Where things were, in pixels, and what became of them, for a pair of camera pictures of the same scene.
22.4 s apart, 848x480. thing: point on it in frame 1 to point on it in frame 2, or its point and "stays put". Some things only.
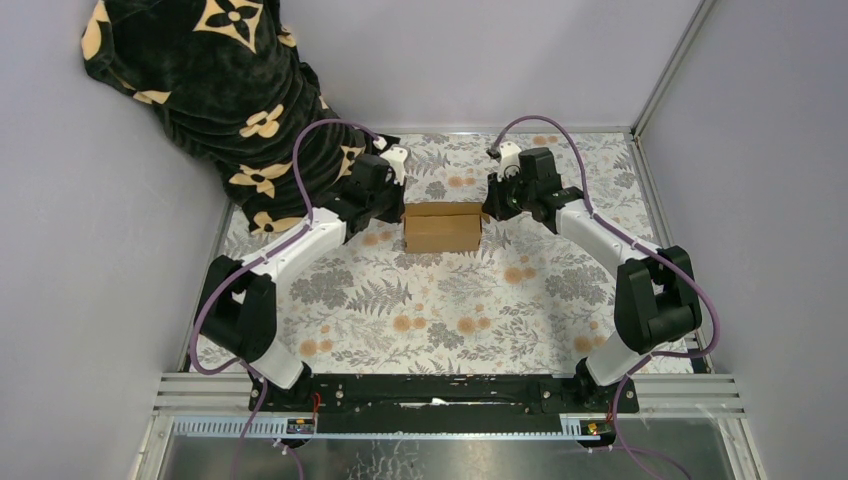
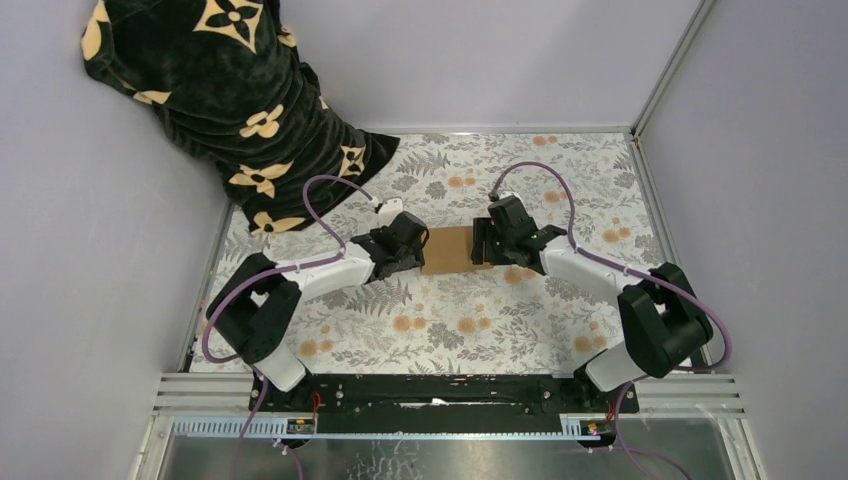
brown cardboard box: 443,226 to 449,249
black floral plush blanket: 225,80 stays put
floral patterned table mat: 537,301 stays put
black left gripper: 397,190 to 414,259
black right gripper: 493,203 to 484,229
